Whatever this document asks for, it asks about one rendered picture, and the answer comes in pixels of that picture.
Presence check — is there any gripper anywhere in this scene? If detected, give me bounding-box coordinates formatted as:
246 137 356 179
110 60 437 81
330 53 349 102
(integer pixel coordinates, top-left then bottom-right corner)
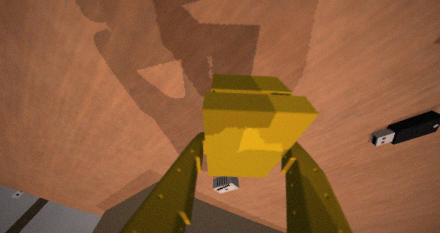
119 132 353 233

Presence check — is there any black usb flash drive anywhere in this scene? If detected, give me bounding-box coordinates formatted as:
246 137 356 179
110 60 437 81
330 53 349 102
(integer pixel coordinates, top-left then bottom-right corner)
371 110 440 146

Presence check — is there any yellow box lid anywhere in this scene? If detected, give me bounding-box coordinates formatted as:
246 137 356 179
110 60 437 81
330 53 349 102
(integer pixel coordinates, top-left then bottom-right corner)
202 92 319 177

